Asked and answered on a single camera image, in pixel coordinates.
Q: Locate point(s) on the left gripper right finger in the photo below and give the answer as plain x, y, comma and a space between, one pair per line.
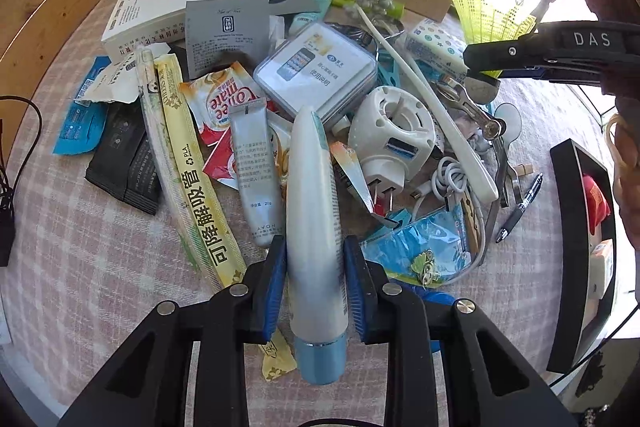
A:
488, 381

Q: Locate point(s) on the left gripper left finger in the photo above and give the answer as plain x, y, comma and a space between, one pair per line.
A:
145, 382

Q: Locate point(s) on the yellow plastic shuttlecock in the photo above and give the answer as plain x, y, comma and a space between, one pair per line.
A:
481, 22

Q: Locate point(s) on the polka dot tissue pack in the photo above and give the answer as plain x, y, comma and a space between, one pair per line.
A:
431, 44

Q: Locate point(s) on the blue cartoon card pack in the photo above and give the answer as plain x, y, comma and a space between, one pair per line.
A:
430, 252

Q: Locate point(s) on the yellow straw packet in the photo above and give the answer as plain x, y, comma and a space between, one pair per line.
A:
192, 201

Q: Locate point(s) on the black pen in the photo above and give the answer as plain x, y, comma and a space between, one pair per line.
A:
520, 209

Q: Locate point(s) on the white blue cream tube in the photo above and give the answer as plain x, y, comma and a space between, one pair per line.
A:
317, 296

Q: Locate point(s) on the white plug-in device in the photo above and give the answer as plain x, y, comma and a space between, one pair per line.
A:
393, 135

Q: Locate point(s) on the silver tin box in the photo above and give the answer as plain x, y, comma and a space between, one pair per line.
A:
320, 68

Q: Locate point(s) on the coffee mate sachet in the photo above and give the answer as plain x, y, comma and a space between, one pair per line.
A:
211, 97
220, 165

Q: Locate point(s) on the red drawstring bag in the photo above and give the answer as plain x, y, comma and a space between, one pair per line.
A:
597, 206

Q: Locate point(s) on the person right hand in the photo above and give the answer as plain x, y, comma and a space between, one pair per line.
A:
622, 134

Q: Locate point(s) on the black tray box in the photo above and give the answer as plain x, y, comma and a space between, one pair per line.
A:
581, 319

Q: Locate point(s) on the metal tongs clip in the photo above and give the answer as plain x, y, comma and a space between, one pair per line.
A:
501, 129

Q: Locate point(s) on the plaid tablecloth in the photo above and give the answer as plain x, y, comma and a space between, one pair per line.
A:
85, 268

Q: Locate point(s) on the black sachet pack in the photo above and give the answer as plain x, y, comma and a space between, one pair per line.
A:
123, 164

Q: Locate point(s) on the grey small tube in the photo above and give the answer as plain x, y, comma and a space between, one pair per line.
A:
259, 185

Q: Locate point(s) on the teal cream tube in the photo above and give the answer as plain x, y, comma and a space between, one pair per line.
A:
300, 20

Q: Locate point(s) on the grey tea sachet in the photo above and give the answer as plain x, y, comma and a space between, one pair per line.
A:
218, 31

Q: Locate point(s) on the white medicine box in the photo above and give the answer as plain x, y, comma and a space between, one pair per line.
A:
134, 23

